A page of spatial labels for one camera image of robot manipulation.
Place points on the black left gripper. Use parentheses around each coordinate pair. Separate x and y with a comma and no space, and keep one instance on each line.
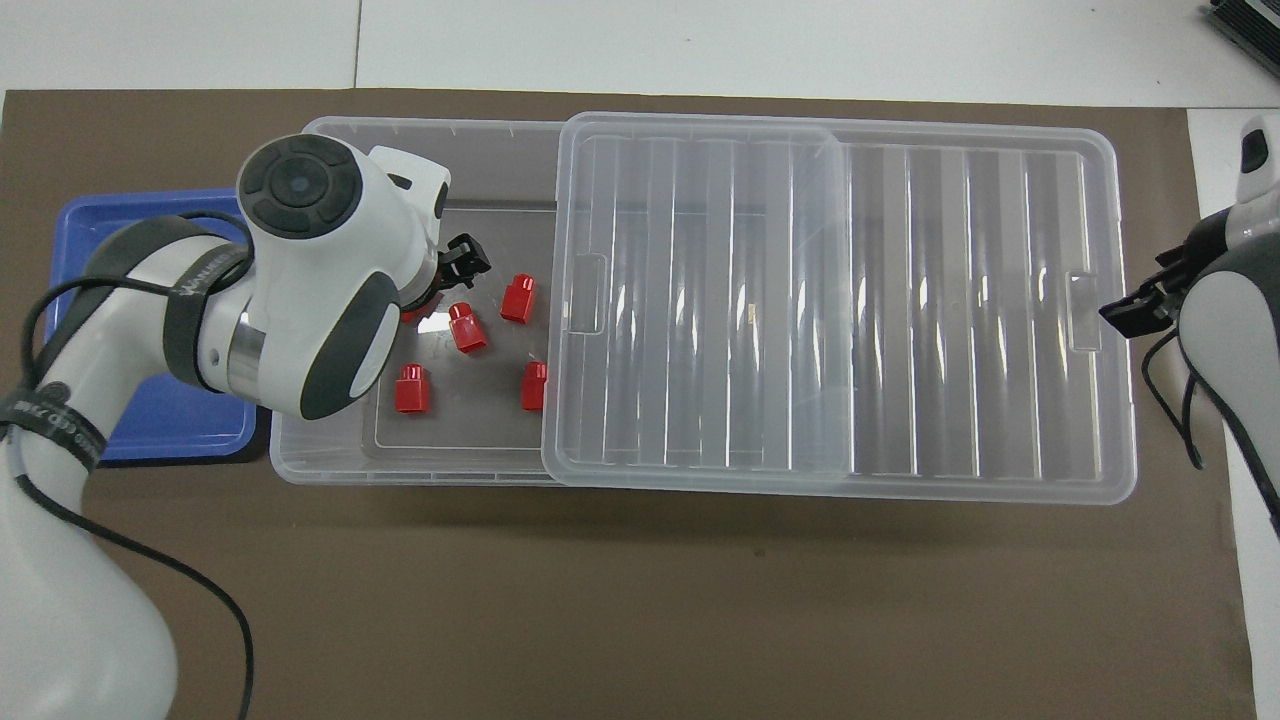
(432,290)

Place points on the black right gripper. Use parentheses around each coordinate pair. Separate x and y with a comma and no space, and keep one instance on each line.
(1190,262)

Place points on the clear ribbed box lid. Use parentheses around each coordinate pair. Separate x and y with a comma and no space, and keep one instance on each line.
(900,320)

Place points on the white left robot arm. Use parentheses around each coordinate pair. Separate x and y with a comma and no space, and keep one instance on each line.
(310,300)

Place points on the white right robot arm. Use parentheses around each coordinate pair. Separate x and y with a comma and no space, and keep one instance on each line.
(1235,330)

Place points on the clear plastic storage box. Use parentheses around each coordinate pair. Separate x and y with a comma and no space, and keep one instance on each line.
(470,170)

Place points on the black finned electronics box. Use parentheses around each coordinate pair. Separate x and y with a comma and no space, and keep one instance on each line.
(1248,22)

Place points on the blue plastic tray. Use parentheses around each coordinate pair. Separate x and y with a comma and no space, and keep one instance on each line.
(170,425)

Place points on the brown table mat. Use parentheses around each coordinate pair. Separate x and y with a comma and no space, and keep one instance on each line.
(650,610)

